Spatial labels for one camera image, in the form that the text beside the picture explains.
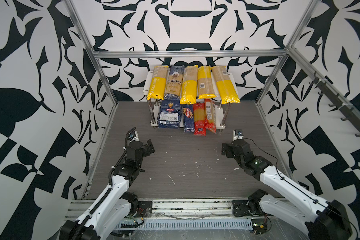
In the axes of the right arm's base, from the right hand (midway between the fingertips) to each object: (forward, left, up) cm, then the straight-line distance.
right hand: (232, 143), depth 83 cm
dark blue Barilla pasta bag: (+21, +34, 0) cm, 40 cm away
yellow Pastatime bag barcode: (+18, +4, +22) cm, 29 cm away
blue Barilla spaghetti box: (+21, +23, -3) cm, 31 cm away
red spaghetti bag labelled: (+22, +8, -3) cm, 24 cm away
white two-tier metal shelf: (+10, +6, +20) cm, 23 cm away
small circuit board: (-36, -9, -14) cm, 40 cm away
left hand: (+1, +48, +3) cm, 49 cm away
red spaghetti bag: (+21, +16, -5) cm, 26 cm away
